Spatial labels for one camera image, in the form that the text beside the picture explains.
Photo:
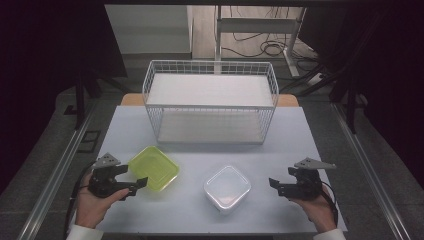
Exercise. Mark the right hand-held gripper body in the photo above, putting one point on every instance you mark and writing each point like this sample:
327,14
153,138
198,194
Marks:
308,185

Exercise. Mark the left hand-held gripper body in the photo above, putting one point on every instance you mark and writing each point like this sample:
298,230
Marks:
101,181

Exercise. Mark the green plastic container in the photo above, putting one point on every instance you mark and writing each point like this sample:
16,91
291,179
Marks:
156,166

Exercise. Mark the white plastic container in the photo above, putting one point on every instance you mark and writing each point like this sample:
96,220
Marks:
227,188

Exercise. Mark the person's left hand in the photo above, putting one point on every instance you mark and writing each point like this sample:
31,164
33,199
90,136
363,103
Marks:
90,208

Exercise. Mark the person's right hand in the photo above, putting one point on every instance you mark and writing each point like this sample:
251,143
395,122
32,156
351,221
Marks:
321,213

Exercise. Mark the wooden table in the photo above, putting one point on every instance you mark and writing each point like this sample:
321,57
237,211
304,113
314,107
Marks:
131,100

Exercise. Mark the black metal stand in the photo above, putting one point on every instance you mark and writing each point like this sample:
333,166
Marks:
80,100
350,100

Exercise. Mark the white power strip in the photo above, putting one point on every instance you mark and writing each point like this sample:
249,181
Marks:
316,78

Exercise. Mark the dark curtain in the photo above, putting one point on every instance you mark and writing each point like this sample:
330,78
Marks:
40,66
386,66

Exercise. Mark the white cabinet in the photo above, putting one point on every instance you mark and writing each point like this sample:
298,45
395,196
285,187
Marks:
148,28

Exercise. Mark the black floor bracket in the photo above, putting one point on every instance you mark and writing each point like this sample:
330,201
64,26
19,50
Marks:
89,141

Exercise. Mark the aluminium rail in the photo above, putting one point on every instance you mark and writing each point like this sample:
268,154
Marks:
56,173
370,173

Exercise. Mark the white metal desk frame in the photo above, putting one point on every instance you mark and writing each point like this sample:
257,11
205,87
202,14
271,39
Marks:
256,25

